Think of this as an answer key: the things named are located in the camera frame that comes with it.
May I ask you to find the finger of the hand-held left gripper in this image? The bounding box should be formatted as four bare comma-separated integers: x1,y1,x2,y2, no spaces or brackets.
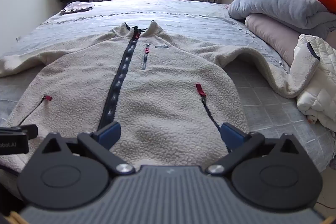
19,124,39,140

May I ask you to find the grey quilt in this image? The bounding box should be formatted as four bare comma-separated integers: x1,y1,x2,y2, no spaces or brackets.
228,0,336,39

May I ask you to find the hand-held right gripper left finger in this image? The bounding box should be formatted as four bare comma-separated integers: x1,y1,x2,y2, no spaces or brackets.
41,121,136,176

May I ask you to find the pink pillow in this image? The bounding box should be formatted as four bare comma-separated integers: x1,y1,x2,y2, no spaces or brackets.
245,14,328,67

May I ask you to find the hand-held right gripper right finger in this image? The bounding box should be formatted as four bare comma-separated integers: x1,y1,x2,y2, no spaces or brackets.
205,122,301,176

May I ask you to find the cream fleece jacket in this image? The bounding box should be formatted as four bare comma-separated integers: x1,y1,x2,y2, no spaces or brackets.
0,21,305,174

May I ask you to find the white puffer jacket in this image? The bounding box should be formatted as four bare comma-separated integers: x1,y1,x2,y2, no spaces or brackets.
293,34,336,132

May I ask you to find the folded patterned cloth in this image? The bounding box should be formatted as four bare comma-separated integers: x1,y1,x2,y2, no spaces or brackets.
60,2,95,15

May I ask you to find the grey checked bedspread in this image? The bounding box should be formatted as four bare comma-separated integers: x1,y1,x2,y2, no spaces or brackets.
0,0,336,172

